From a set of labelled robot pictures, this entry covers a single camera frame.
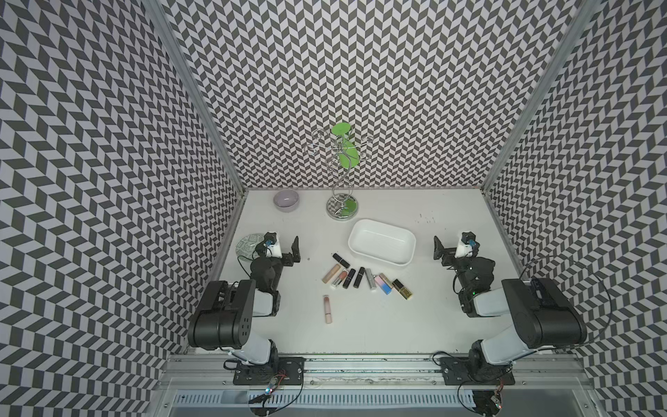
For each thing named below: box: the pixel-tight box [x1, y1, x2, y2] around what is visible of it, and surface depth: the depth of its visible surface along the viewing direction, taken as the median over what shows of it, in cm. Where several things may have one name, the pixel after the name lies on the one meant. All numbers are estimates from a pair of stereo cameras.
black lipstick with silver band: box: [342, 268, 357, 290], surface depth 92 cm
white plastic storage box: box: [347, 218, 417, 267], surface depth 101 cm
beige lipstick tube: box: [321, 263, 342, 285], surface depth 93 cm
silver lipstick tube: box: [364, 267, 377, 290], surface depth 92 cm
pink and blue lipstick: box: [374, 274, 393, 296], surface depth 91 cm
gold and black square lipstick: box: [391, 278, 413, 301], surface depth 89 cm
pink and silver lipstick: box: [330, 269, 349, 290], surface depth 91 cm
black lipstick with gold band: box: [352, 266, 366, 289], surface depth 93 cm
